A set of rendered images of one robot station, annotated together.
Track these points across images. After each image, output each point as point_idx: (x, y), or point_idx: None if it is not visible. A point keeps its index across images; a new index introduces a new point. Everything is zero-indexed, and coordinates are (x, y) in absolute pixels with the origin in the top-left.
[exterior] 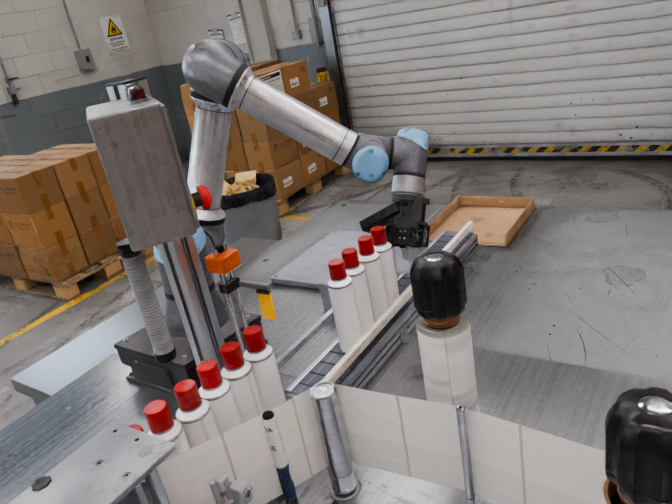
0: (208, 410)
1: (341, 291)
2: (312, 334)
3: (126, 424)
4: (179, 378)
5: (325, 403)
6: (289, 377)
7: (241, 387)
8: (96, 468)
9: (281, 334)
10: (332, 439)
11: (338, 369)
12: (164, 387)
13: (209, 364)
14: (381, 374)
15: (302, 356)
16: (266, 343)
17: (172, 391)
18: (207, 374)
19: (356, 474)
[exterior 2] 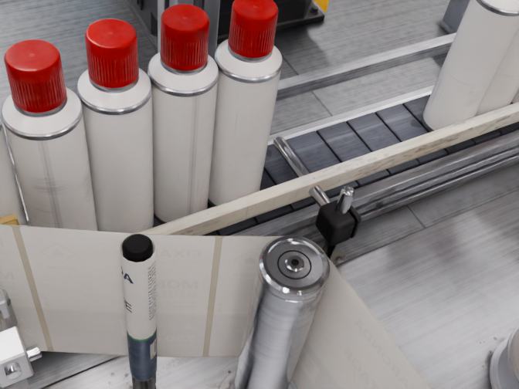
0: (66, 130)
1: (493, 18)
2: (388, 65)
3: (47, 28)
4: (150, 3)
5: (279, 301)
6: (316, 102)
7: (174, 111)
8: None
9: (352, 19)
10: (262, 354)
11: (392, 157)
12: (131, 1)
13: (117, 35)
14: (462, 194)
15: (359, 78)
16: (320, 21)
17: (138, 15)
18: (100, 55)
19: (293, 386)
